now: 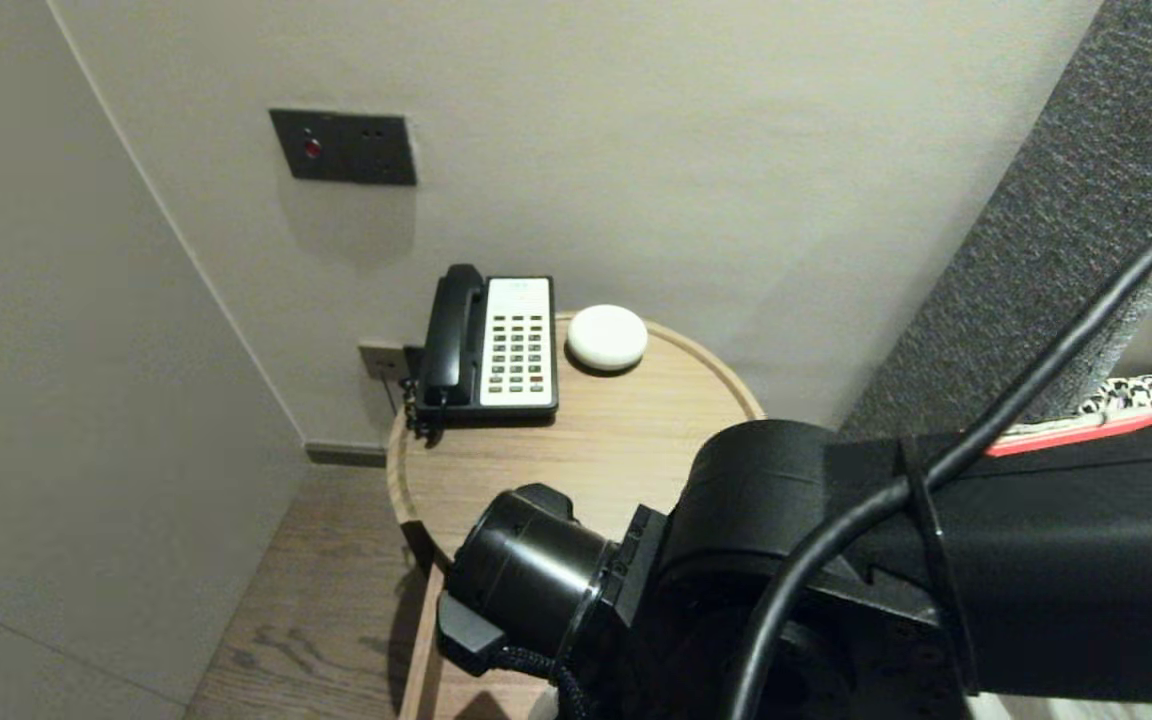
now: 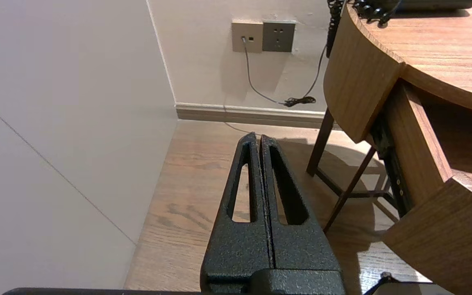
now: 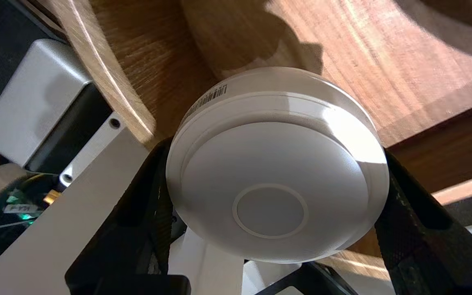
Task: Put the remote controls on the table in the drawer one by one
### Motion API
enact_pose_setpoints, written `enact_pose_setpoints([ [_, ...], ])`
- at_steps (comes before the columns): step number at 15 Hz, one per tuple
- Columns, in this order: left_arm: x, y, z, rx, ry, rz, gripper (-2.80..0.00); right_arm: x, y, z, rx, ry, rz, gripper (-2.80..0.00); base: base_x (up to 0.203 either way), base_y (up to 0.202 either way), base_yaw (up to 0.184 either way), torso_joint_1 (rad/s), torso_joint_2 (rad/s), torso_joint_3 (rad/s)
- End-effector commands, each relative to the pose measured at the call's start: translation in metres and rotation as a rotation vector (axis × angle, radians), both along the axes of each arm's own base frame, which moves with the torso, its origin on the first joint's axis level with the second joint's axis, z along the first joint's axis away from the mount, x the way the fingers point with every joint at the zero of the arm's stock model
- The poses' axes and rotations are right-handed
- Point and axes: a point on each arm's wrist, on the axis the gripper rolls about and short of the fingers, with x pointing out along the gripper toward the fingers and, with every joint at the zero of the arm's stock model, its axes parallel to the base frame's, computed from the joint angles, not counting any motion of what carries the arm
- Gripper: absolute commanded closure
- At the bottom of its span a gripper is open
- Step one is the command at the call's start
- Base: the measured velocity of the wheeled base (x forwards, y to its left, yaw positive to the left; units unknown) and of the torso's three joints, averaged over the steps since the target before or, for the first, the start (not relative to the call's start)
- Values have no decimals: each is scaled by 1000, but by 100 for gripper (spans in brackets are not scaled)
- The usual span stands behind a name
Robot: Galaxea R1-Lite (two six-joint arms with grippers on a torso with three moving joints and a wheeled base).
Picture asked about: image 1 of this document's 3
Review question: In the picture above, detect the white pebble shaped puck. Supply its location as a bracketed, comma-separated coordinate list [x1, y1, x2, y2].
[566, 304, 649, 374]

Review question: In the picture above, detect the dark wall switch panel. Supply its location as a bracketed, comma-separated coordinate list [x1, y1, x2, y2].
[269, 109, 418, 187]

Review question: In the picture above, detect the black white keypad telephone base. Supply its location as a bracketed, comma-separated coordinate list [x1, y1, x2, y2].
[414, 276, 559, 421]

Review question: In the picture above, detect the black telephone handset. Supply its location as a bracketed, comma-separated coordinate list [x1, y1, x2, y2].
[420, 263, 485, 408]

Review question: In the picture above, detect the grey fabric headboard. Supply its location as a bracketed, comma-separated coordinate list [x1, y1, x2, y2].
[841, 0, 1152, 441]

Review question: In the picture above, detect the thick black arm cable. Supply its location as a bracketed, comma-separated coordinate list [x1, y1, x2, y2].
[721, 203, 1152, 720]

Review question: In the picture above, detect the grey wall socket plate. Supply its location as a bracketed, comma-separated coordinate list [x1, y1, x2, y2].
[358, 344, 411, 384]

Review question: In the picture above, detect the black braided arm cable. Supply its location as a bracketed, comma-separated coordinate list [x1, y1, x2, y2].
[494, 643, 594, 720]

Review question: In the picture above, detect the black white houndstooth pillow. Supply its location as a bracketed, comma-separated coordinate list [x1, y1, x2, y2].
[1076, 368, 1152, 421]

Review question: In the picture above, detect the white bed sheet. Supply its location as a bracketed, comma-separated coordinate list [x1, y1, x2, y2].
[971, 695, 1152, 720]

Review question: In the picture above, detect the black coiled telephone cord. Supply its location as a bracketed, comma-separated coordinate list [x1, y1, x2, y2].
[399, 378, 442, 446]

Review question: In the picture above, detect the round wooden bedside table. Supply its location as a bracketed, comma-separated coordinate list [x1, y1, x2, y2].
[385, 315, 767, 576]

